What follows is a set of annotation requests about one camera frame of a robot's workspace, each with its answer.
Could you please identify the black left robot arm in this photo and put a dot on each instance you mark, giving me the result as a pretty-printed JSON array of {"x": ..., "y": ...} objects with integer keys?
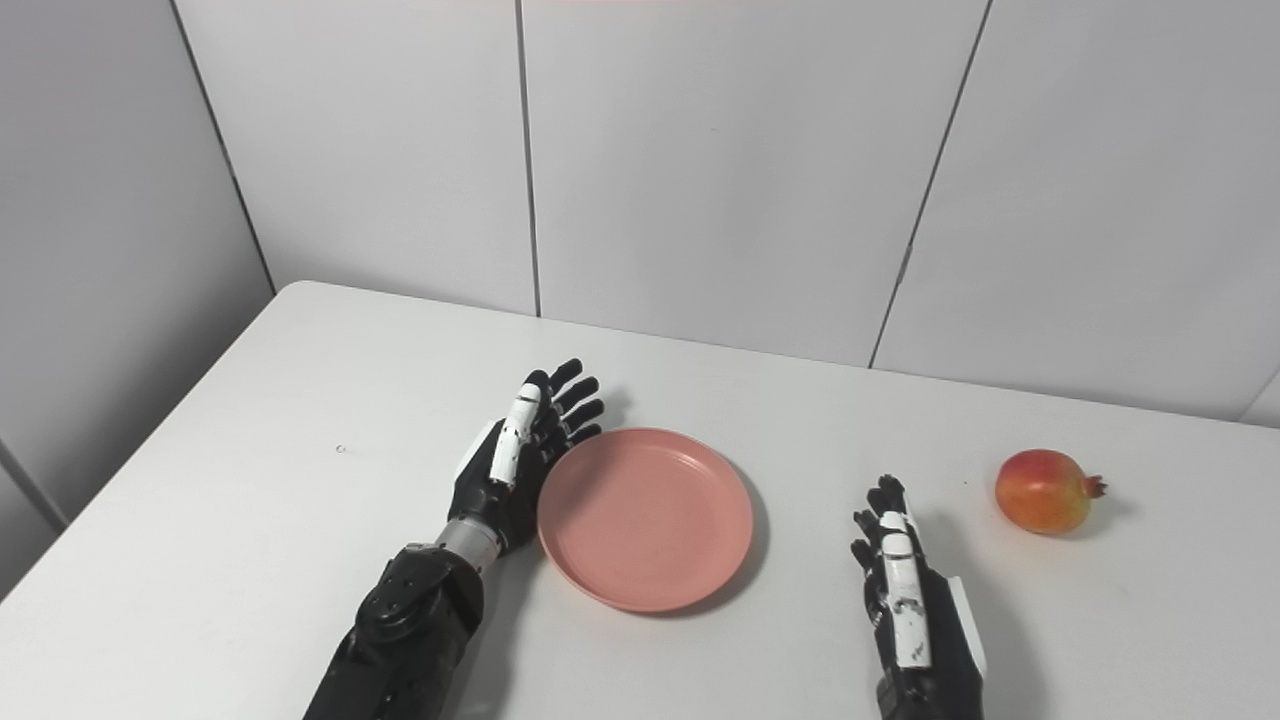
[{"x": 410, "y": 630}]

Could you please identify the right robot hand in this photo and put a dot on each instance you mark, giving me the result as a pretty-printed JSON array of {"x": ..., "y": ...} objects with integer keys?
[{"x": 915, "y": 610}]

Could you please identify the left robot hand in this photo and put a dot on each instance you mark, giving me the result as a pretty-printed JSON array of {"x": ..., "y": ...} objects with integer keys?
[{"x": 515, "y": 460}]

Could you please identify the red yellow pomegranate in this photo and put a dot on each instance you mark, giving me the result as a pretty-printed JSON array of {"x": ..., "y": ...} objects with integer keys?
[{"x": 1043, "y": 491}]

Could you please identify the pink round plate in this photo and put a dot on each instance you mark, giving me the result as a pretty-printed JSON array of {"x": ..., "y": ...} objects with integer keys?
[{"x": 645, "y": 518}]

